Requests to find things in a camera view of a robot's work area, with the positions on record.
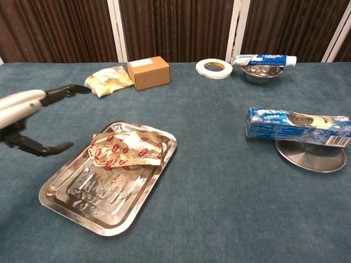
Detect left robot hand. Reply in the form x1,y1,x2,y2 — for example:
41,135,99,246
0,84,91,157

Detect gold red snack bag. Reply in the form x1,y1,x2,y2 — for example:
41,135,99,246
87,130,167,171

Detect blue cookie box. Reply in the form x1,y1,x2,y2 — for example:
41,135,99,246
245,106,351,148

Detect brown pleated screen panel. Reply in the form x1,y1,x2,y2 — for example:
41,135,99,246
0,0,119,64
119,0,236,63
241,0,351,63
336,28,351,63

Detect yellow snack packet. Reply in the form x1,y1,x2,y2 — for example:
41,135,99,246
84,65,135,98

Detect rectangular steel tray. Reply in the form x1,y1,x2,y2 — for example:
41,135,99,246
38,120,178,237

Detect brown cardboard box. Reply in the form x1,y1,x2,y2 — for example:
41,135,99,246
127,56,171,91

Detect white tape roll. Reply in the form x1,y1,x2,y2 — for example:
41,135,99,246
195,58,234,80

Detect teal tablecloth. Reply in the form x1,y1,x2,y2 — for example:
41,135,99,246
0,61,351,263

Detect small steel bowl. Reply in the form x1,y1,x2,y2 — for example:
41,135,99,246
240,64,285,85

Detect white blue toothpaste tube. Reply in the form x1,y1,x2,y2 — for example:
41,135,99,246
231,53,298,67

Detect round steel plate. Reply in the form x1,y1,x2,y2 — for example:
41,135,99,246
274,139,347,174

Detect white screen frame post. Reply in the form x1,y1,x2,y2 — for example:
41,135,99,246
320,16,351,63
106,0,129,63
224,0,251,63

